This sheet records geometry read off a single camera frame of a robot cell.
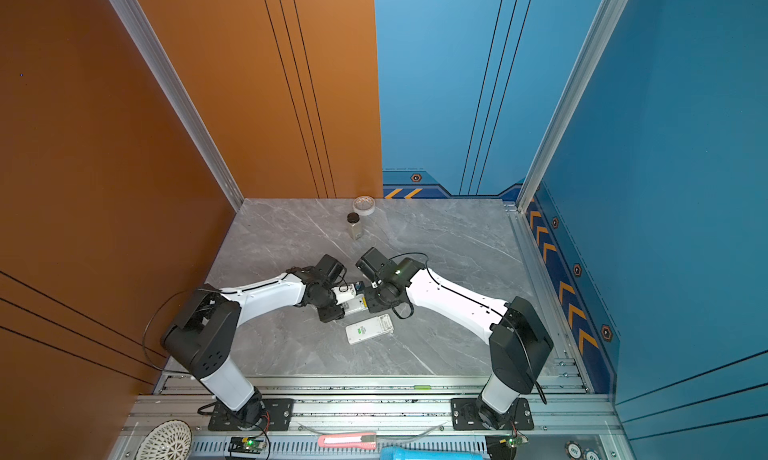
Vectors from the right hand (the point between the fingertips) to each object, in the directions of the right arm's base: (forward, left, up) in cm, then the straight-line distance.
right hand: (372, 303), depth 81 cm
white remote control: (-3, +2, -10) cm, 10 cm away
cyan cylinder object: (-33, -7, -9) cm, 34 cm away
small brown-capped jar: (+31, +8, -2) cm, 32 cm away
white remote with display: (+4, +6, -9) cm, 11 cm away
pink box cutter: (-30, +5, -11) cm, 32 cm away
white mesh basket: (-30, +48, -9) cm, 57 cm away
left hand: (+5, +12, -10) cm, 17 cm away
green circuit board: (-31, +30, -12) cm, 44 cm away
